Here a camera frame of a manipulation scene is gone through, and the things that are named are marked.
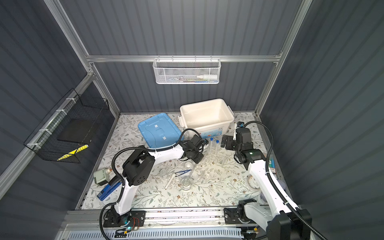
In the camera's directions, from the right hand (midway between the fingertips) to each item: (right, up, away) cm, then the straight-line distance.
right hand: (232, 139), depth 81 cm
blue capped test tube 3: (-22, -19, +10) cm, 31 cm away
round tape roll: (+12, -25, +4) cm, 29 cm away
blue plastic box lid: (-46, +3, +28) cm, 54 cm away
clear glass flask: (-25, -23, -2) cm, 35 cm away
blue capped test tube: (-11, -1, +6) cm, 12 cm away
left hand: (-17, -12, +15) cm, 26 cm away
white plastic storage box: (-9, +13, +21) cm, 26 cm away
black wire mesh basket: (-82, +5, -9) cm, 83 cm away
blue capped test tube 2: (-8, -2, +4) cm, 9 cm away
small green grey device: (-73, -21, +2) cm, 76 cm away
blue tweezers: (-26, -20, +8) cm, 34 cm away
